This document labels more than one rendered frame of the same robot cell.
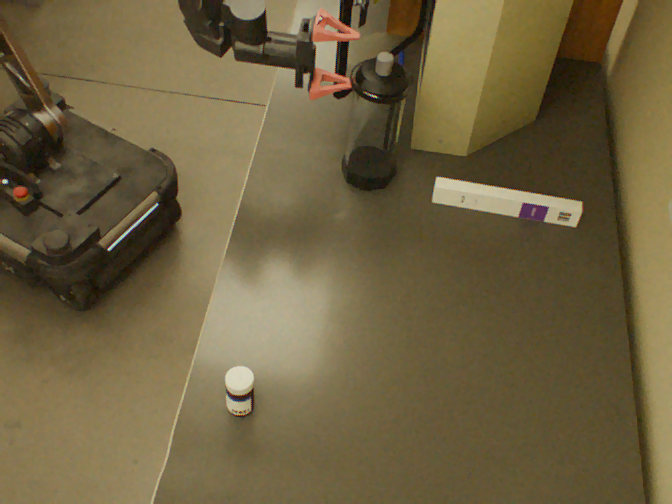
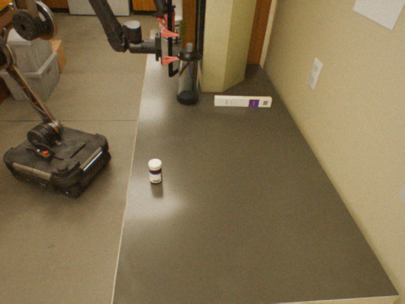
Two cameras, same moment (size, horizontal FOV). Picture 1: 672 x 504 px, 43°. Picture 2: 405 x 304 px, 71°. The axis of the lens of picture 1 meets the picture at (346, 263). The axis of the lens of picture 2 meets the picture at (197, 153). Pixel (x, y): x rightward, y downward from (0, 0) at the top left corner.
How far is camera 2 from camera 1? 46 cm
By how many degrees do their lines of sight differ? 12
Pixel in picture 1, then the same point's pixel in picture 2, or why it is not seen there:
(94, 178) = (75, 145)
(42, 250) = (56, 172)
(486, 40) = (225, 37)
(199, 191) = (116, 150)
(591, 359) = (293, 145)
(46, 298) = (60, 195)
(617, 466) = (318, 177)
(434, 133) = (210, 83)
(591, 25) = (254, 49)
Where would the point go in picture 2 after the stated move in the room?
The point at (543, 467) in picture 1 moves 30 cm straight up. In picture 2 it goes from (290, 182) to (317, 107)
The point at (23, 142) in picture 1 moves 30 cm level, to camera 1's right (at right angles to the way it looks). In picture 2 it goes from (44, 133) to (88, 132)
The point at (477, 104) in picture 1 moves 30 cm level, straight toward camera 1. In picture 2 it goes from (225, 67) to (226, 98)
